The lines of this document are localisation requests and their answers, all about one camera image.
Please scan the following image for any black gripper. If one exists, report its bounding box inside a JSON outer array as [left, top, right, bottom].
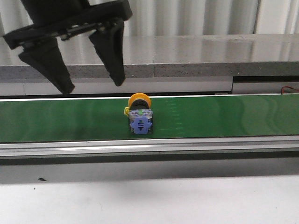
[[3, 0, 132, 94]]

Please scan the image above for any yellow push button switch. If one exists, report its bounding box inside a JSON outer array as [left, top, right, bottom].
[[124, 93, 153, 135]]

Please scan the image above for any grey speckled stone counter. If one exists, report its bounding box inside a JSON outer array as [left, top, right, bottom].
[[0, 34, 299, 96]]

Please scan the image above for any white pleated curtain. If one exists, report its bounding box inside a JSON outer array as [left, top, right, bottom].
[[0, 0, 299, 38]]

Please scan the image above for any red wire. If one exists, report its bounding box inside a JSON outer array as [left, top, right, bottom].
[[280, 86, 299, 95]]

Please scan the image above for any green conveyor belt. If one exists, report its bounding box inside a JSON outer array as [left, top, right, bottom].
[[0, 94, 299, 143]]

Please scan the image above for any aluminium conveyor frame rail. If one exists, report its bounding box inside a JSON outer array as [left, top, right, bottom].
[[0, 135, 299, 159]]

